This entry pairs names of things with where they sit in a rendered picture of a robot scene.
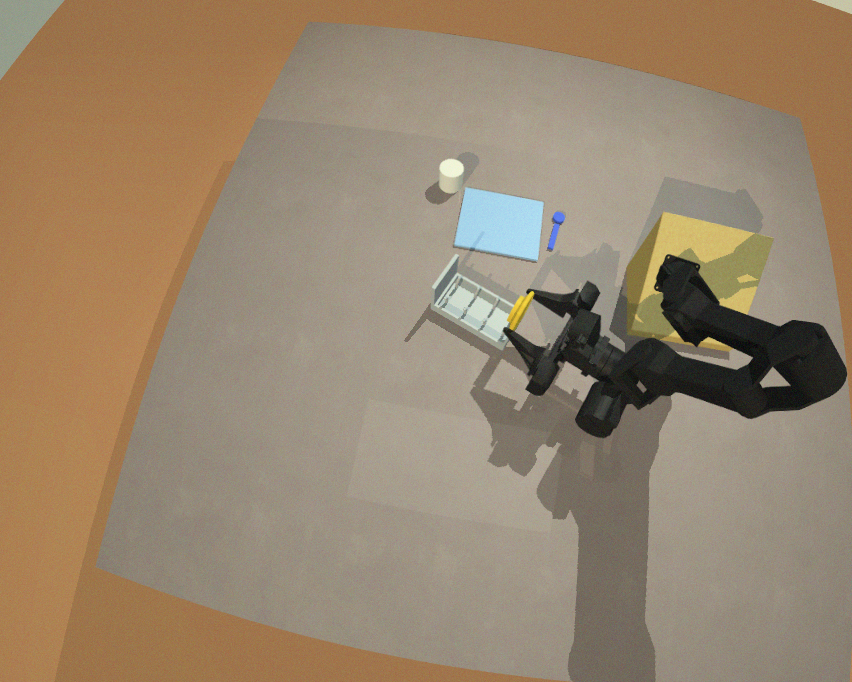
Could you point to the light blue flat mat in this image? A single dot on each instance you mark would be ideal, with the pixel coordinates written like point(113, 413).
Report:
point(500, 224)

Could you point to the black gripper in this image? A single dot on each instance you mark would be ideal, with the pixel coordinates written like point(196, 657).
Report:
point(544, 369)

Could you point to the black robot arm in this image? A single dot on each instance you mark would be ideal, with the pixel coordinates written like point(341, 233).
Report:
point(802, 352)

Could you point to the white cylinder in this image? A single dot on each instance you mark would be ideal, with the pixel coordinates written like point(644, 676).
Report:
point(451, 176)

